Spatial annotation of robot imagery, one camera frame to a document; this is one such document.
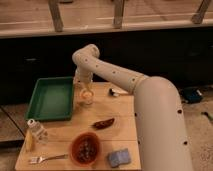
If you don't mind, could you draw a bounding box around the green plastic tray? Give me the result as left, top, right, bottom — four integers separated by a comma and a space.
25, 77, 74, 121

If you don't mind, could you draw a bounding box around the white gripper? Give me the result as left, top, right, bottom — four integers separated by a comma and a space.
75, 68, 93, 90

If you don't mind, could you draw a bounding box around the black and silver spoon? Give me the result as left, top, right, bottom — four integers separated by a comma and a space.
109, 88, 127, 97

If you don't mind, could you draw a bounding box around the clear plastic bottle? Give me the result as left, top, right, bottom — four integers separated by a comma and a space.
27, 119, 48, 144

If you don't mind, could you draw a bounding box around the blue object on floor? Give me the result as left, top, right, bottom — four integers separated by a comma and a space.
181, 88, 203, 104

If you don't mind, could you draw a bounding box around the orange bowl with dark contents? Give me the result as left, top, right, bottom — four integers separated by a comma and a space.
69, 132, 101, 167

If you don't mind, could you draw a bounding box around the silver fork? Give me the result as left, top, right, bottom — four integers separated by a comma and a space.
28, 154, 68, 164

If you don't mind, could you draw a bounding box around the yellow banana piece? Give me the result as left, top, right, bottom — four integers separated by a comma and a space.
25, 130, 34, 152

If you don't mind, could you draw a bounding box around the small orange apple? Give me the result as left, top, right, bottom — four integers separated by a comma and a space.
83, 92, 91, 98

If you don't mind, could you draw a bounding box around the white paper cup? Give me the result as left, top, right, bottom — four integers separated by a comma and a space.
80, 89, 94, 105

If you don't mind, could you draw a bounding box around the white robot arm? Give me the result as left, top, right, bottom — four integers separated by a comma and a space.
72, 44, 193, 171

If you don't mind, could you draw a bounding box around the blue sponge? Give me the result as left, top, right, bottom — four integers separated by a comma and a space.
107, 148, 131, 168

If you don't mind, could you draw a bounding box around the dark red chili pepper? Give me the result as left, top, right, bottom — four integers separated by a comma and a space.
92, 118, 115, 129

